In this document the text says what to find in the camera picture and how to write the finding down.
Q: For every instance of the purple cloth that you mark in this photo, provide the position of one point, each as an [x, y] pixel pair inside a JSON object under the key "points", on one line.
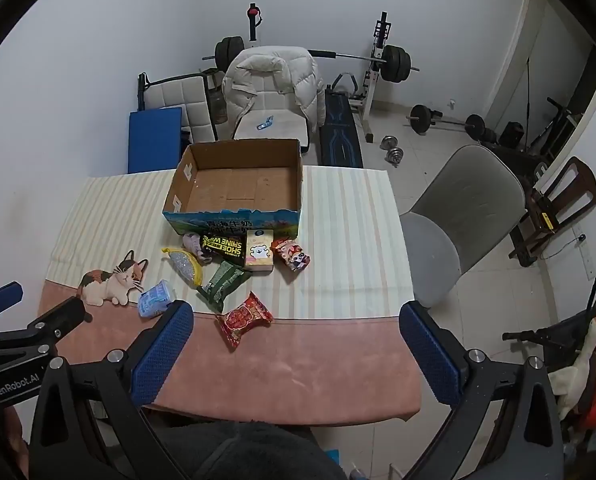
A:
{"points": [[192, 244]]}

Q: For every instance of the blue foam mat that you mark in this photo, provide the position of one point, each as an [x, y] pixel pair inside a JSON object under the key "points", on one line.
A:
{"points": [[152, 140]]}

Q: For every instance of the black barbell on rack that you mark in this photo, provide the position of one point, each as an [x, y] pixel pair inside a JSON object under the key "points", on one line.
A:
{"points": [[395, 62]]}

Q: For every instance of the grey shell chair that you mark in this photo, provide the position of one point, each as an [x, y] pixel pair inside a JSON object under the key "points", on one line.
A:
{"points": [[468, 195]]}

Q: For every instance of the blue tissue pack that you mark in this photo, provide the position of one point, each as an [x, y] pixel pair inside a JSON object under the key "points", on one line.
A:
{"points": [[153, 300]]}

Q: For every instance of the small black barbell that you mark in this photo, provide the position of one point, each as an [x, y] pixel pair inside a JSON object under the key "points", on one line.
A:
{"points": [[420, 117]]}

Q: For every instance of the black box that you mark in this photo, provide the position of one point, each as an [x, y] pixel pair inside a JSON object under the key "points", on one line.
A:
{"points": [[512, 134]]}

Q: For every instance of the chrome dumbbell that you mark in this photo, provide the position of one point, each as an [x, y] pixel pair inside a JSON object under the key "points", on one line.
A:
{"points": [[395, 156], [390, 141]]}

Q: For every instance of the yellow silver scouring sponge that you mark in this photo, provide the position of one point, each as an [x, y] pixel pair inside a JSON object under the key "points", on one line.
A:
{"points": [[185, 262]]}

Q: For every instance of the cardboard box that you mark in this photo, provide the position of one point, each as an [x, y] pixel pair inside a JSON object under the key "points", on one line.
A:
{"points": [[237, 185]]}

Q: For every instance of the white power strip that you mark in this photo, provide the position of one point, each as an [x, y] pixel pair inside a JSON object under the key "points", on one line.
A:
{"points": [[585, 260]]}

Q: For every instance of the black exercise machine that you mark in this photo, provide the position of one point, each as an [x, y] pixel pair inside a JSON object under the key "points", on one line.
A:
{"points": [[553, 127]]}

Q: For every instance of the striped cat print tablecloth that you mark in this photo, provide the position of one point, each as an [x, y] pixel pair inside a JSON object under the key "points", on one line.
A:
{"points": [[338, 240]]}

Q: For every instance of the dark wooden chair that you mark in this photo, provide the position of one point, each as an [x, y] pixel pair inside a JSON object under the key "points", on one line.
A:
{"points": [[570, 180]]}

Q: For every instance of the red snack packet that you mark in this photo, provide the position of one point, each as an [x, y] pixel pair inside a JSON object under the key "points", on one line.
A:
{"points": [[244, 317]]}

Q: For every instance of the green packet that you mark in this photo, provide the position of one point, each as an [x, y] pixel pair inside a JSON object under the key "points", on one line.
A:
{"points": [[223, 282]]}

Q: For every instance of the cream milk carton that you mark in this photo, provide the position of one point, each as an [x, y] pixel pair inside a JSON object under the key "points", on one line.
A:
{"points": [[258, 255]]}

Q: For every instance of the white puffer jacket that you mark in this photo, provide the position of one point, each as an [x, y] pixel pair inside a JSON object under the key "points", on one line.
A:
{"points": [[273, 80]]}

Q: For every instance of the white padded chair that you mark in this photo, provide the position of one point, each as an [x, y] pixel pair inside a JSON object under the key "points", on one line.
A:
{"points": [[278, 130]]}

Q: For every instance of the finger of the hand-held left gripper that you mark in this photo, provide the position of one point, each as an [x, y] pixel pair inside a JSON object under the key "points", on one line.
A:
{"points": [[2, 295], [65, 316]]}

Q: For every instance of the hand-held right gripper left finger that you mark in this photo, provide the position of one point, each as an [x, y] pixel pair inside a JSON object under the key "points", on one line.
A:
{"points": [[162, 350]]}

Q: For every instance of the black yellow wipes packet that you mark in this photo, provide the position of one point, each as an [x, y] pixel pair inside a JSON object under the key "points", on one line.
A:
{"points": [[222, 246]]}

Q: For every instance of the red panda print packet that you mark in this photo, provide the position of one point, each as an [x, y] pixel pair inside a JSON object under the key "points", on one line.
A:
{"points": [[292, 256]]}

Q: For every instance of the black metal stand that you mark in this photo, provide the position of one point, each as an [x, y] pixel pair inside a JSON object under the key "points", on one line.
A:
{"points": [[533, 337]]}

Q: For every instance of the white quilted chair black frame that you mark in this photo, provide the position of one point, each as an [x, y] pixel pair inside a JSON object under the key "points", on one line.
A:
{"points": [[177, 95]]}

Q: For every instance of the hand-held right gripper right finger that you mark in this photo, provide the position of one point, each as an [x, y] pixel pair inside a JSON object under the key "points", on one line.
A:
{"points": [[430, 360]]}

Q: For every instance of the small blue packet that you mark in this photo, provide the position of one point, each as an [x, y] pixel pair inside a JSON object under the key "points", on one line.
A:
{"points": [[265, 122]]}

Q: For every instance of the black blue workout bench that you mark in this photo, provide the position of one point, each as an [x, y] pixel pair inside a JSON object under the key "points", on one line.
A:
{"points": [[340, 135]]}

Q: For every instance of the white goose plush toy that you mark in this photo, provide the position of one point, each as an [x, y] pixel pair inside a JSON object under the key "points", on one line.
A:
{"points": [[590, 340]]}

